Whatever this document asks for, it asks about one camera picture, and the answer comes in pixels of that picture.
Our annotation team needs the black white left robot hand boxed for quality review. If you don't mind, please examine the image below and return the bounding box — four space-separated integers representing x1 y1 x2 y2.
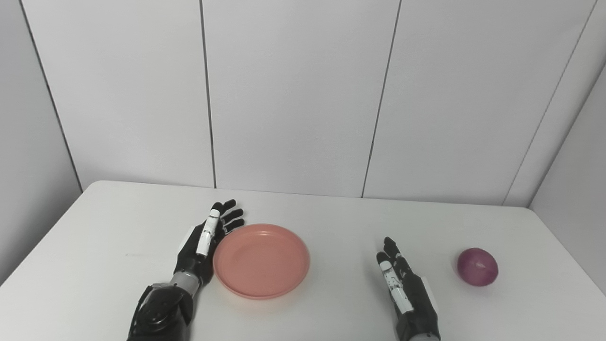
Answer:
173 199 246 285

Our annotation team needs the purple red onion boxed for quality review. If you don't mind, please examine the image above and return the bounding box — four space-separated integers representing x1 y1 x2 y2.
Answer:
457 247 499 287

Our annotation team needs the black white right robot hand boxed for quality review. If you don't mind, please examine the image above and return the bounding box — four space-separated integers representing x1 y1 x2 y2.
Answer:
376 237 442 341

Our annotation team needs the pink round plate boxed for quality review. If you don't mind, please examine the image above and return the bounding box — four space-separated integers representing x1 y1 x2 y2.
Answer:
213 224 311 300

